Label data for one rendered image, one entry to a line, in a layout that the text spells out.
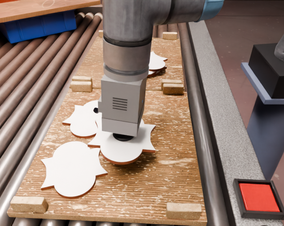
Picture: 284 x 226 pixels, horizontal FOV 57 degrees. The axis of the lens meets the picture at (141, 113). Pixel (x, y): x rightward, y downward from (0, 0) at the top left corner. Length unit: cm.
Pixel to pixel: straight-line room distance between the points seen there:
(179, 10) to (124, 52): 10
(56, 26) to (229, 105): 83
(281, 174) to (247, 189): 142
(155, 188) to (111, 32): 30
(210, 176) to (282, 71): 49
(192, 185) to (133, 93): 22
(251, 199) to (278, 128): 61
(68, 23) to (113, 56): 91
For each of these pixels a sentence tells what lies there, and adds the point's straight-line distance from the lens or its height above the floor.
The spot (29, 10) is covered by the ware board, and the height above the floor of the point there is 104.
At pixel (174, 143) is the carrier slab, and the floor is 94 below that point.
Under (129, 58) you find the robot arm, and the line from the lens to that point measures 39.
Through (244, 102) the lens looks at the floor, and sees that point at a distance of 252.
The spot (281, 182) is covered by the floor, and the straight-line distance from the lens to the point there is 193.
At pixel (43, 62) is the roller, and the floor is 92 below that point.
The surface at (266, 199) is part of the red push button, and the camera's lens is 56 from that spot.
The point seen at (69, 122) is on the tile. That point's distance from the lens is 67.
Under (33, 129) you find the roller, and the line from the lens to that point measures 73.
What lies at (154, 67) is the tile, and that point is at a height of 96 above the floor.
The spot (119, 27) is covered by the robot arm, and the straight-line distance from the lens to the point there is 38.
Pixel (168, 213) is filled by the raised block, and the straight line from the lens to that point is 47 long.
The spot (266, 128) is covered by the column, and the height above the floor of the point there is 69.
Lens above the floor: 135
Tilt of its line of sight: 37 degrees down
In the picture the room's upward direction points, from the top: straight up
